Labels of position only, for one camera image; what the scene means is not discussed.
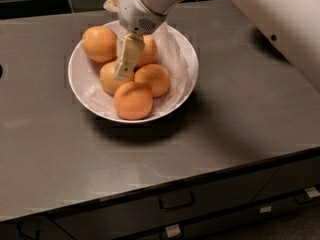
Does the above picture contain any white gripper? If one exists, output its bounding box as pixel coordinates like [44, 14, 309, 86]
[103, 0, 166, 81]

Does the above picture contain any orange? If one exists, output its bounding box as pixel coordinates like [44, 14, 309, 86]
[136, 35, 158, 68]
[134, 64, 170, 98]
[81, 26, 117, 63]
[100, 61, 133, 96]
[113, 82, 153, 120]

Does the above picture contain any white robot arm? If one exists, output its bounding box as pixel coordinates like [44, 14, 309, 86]
[103, 0, 320, 91]

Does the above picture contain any white bowl with oranges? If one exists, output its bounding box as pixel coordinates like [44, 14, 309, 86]
[67, 17, 200, 124]

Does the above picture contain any white paper liner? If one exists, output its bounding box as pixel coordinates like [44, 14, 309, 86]
[87, 20, 190, 116]

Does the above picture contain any orange front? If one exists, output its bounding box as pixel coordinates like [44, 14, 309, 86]
[113, 82, 153, 120]

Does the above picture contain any dark drawer front middle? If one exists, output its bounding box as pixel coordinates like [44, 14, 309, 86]
[55, 169, 274, 240]

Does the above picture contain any dark drawer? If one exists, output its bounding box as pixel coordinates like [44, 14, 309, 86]
[255, 156, 320, 201]
[55, 169, 274, 240]

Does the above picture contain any white label tag lower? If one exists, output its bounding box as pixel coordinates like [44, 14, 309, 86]
[165, 224, 182, 239]

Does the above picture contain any white label tag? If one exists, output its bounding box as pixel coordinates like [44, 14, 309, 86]
[165, 224, 182, 239]
[305, 187, 320, 199]

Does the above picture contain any dark drawer front right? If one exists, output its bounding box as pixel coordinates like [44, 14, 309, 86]
[255, 156, 320, 201]

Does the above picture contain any white label tag right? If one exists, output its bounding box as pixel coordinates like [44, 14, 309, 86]
[305, 187, 320, 199]

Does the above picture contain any black drawer handle middle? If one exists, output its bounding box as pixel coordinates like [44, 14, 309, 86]
[158, 191, 195, 212]

